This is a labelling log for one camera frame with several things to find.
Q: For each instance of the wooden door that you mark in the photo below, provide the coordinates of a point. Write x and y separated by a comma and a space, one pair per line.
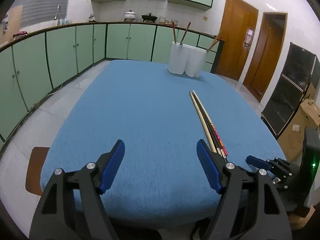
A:
237, 30
266, 53

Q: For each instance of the beige wooden chopstick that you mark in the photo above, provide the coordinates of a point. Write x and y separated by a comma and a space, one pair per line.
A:
204, 125

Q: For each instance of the black glass cabinet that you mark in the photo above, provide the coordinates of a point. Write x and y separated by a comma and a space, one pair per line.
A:
301, 70

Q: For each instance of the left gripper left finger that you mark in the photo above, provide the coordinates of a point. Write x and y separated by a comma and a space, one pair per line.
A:
70, 206

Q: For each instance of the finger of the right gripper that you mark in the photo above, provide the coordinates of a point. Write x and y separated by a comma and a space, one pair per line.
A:
258, 163

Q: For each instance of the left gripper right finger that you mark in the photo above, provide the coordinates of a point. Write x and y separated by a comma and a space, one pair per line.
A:
250, 206

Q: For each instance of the black chopstick gold band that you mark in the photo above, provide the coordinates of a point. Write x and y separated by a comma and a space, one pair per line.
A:
215, 144

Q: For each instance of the white cooking pot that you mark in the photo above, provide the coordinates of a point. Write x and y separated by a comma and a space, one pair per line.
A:
130, 16

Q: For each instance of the grey window blind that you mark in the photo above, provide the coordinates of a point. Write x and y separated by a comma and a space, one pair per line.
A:
37, 11

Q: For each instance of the blue tablecloth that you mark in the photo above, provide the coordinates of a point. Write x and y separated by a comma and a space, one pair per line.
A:
160, 181

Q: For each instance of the red patterned chopstick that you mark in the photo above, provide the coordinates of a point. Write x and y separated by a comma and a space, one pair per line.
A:
217, 138

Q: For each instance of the green lower kitchen cabinets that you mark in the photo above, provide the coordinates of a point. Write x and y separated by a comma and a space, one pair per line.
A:
36, 65

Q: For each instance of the black wok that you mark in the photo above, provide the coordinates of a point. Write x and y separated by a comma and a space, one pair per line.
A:
149, 18

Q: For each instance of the sink faucet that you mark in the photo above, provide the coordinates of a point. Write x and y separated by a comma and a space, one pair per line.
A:
57, 16

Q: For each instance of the cardboard box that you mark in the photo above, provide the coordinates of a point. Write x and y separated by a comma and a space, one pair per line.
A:
307, 115

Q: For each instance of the white twin utensil holder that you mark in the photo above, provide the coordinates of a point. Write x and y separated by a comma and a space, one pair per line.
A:
186, 59

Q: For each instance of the brown wooden stool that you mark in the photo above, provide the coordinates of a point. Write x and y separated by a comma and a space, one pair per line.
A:
36, 162

